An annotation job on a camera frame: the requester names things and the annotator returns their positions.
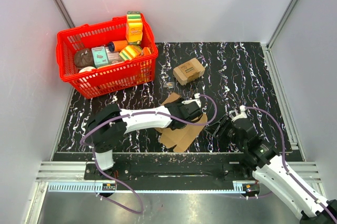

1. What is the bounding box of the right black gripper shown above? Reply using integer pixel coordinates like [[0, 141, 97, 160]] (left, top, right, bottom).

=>
[[203, 115, 246, 149]]

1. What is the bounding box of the brown cardboard box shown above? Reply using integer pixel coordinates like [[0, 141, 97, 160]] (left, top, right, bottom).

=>
[[155, 92, 207, 153]]

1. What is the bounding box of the kitchen scouring pads pack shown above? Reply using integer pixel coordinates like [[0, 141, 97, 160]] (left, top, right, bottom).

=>
[[173, 58, 205, 85]]

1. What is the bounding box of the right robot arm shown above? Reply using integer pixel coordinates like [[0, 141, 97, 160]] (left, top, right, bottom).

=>
[[206, 116, 336, 223]]

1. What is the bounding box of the teal small box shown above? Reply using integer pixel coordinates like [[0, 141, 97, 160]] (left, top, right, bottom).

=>
[[91, 46, 109, 68]]

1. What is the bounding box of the small clear plastic bag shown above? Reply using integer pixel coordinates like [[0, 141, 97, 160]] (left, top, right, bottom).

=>
[[163, 82, 175, 89]]

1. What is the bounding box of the orange snack packet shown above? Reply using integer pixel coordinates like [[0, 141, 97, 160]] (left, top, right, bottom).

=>
[[140, 47, 151, 57]]

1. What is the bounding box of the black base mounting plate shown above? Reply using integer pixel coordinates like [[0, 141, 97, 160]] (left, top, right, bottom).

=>
[[83, 152, 271, 181]]

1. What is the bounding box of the yellow green striped sponge pack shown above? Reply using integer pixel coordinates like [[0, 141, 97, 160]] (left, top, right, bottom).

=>
[[119, 45, 142, 61]]

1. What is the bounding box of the red plastic shopping basket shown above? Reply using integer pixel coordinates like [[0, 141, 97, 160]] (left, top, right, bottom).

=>
[[56, 16, 158, 99]]

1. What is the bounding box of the pink packaged item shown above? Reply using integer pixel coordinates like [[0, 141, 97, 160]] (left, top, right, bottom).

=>
[[107, 51, 123, 65]]

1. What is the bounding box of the orange cylindrical can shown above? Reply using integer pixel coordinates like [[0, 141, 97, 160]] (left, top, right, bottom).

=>
[[107, 40, 128, 52]]

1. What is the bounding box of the orange yellow juice carton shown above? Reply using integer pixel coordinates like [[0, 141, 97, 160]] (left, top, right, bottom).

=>
[[126, 11, 143, 45]]

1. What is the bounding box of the white round item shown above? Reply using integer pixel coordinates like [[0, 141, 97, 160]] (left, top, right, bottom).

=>
[[79, 66, 96, 73]]

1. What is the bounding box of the brown round bread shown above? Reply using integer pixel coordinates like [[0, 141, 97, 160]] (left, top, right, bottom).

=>
[[73, 48, 94, 69]]

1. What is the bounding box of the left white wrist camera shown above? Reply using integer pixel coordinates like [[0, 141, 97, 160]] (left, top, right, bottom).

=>
[[182, 93, 202, 108]]

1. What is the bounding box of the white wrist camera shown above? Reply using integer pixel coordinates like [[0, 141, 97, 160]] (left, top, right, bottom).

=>
[[182, 93, 202, 108], [229, 105, 247, 122]]

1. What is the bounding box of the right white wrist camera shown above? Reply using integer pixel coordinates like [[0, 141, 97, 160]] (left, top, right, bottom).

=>
[[229, 105, 247, 122]]

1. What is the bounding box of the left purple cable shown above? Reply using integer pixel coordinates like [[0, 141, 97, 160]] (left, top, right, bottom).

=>
[[80, 94, 218, 214]]

